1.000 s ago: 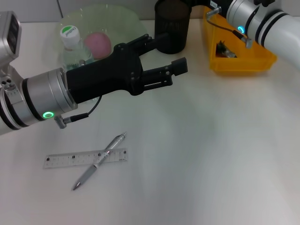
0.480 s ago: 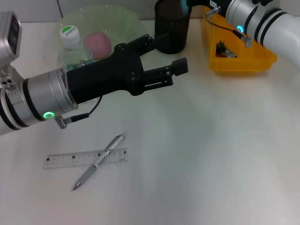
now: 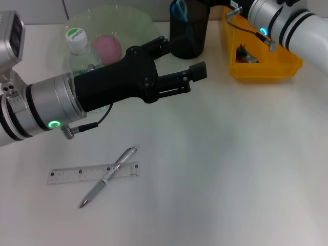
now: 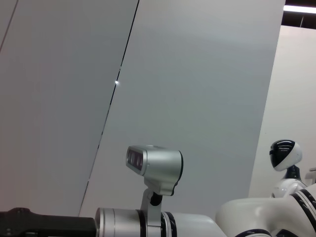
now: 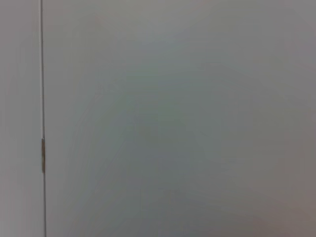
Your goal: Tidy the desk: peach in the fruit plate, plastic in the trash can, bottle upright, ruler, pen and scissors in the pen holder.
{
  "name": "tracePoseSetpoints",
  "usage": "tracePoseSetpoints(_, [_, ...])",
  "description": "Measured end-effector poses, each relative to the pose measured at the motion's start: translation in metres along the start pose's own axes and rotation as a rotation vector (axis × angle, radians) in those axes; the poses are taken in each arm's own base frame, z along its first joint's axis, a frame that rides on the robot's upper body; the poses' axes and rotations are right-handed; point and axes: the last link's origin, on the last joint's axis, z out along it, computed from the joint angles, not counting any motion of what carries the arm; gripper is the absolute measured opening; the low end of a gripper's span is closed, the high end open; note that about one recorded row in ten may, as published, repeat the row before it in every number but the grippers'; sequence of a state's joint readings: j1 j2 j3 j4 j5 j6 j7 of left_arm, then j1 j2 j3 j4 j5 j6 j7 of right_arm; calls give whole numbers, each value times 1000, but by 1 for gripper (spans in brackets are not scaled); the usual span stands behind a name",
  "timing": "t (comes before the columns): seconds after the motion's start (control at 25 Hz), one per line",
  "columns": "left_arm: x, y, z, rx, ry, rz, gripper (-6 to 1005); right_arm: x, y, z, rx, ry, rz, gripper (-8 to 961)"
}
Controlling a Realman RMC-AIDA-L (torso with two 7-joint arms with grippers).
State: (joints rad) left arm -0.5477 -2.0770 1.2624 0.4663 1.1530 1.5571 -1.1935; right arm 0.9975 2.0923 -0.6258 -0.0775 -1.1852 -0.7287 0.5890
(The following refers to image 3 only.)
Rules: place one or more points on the clear water bottle green label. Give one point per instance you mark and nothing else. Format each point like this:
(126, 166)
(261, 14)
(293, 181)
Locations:
(75, 38)

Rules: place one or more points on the yellow plastic storage bin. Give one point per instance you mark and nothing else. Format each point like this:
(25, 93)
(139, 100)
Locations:
(266, 69)

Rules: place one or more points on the pink toy peach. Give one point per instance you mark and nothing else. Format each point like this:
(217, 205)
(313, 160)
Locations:
(107, 48)

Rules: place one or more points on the black mesh cylinder bin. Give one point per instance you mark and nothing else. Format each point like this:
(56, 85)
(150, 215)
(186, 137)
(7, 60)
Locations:
(197, 30)

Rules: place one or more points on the silver ballpoint pen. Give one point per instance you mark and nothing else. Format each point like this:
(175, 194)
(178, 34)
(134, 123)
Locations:
(112, 171)

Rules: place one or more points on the blue capped scissors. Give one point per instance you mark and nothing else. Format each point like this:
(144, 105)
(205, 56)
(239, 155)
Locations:
(179, 11)

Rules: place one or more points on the green translucent plastic fruit plate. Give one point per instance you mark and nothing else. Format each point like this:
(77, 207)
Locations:
(133, 28)

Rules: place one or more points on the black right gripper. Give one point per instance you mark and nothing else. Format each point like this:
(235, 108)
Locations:
(220, 2)

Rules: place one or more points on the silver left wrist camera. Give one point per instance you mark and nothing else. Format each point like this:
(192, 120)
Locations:
(11, 38)

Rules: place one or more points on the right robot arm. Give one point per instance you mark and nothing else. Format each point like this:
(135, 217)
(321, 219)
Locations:
(302, 33)

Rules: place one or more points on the clear plastic ruler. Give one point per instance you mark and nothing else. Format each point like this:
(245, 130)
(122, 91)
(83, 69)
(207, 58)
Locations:
(66, 175)

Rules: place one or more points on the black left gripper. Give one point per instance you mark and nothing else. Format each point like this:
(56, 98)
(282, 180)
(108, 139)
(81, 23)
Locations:
(115, 82)

